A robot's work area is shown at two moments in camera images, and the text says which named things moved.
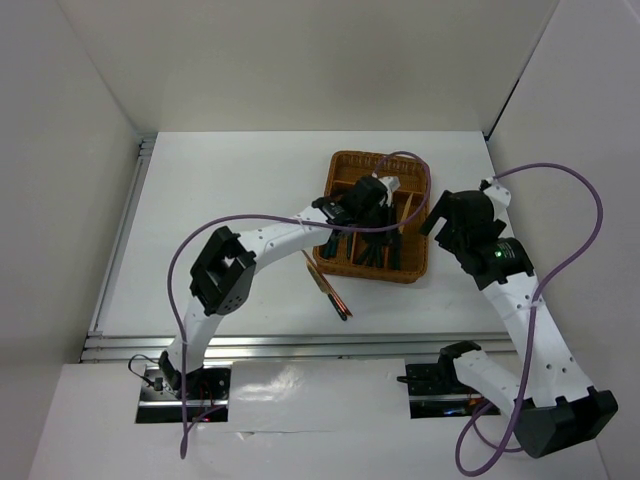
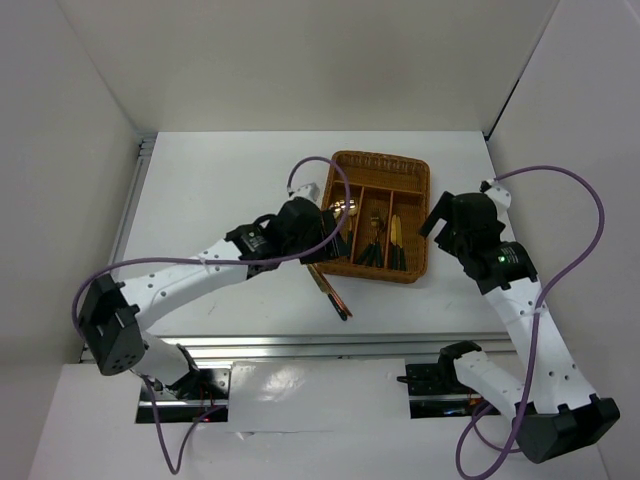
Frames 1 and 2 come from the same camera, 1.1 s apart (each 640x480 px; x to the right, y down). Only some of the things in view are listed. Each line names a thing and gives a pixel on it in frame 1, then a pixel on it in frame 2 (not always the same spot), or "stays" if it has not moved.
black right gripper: x=442 y=209 stays
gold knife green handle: x=326 y=290 stays
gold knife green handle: x=406 y=211 to x=399 y=243
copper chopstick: x=335 y=297 stays
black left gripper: x=387 y=211 to x=330 y=224
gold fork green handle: x=362 y=256 to x=374 y=222
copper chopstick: x=330 y=289 stays
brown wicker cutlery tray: x=385 y=200 stays
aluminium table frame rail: x=119 y=346 stays
